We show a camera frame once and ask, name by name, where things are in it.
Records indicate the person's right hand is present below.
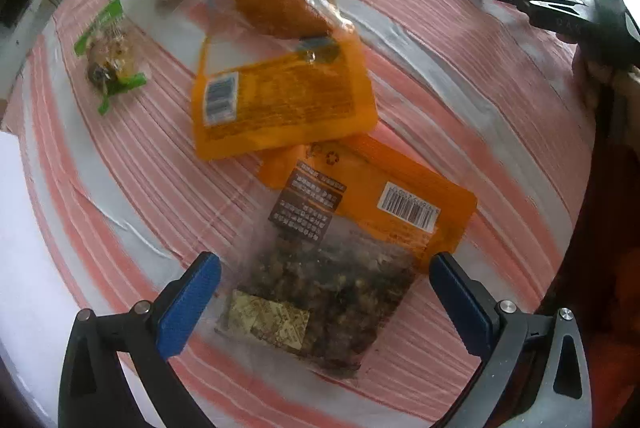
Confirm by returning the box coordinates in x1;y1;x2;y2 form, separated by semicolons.
572;52;618;109

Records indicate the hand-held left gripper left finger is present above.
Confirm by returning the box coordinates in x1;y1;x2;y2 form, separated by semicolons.
59;252;223;428

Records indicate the striped tablecloth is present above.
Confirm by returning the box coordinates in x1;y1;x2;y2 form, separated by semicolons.
0;0;601;428

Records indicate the white panel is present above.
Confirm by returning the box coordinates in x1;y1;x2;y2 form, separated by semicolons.
0;130;83;409

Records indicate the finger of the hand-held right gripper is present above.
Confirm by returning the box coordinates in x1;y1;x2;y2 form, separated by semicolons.
471;0;601;33

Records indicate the orange bread packet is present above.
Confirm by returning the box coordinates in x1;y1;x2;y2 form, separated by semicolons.
192;0;380;161

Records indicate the orange nut packet clear window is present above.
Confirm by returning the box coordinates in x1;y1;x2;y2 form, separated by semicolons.
215;135;478;381

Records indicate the green wrapped snack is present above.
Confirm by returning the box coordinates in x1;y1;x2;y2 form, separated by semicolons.
74;0;148;116

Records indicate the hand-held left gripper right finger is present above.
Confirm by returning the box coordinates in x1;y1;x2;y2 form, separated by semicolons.
429;252;593;428

